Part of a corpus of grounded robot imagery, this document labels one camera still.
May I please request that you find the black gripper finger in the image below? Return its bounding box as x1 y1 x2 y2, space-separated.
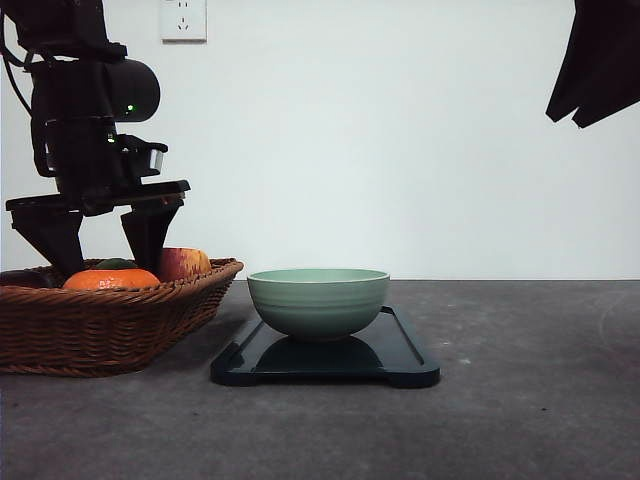
545 0 640 129

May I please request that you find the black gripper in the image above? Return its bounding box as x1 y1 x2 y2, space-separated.
5 117 191 279

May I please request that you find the light green ceramic bowl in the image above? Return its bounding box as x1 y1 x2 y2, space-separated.
247 268 390 338

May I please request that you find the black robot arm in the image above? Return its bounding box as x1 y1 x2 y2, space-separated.
6 0 191 281

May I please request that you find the brown wicker basket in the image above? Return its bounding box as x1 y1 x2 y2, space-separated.
0 258 244 377

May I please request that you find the dark green fruit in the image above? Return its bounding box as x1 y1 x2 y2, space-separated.
95 258 138 269

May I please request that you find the orange tangerine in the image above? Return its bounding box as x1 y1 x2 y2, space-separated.
63 269 160 289

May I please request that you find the dark purple fruit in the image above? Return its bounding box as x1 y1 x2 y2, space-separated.
0 268 63 288

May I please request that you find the red yellow apple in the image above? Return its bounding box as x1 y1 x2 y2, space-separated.
160 247 211 280

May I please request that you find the dark teal rectangular tray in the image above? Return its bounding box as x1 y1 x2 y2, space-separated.
210 306 441 388

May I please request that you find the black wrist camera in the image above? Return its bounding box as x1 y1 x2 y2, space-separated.
117 134 168 181

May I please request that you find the white wall socket left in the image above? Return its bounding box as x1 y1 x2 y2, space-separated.
160 0 208 47

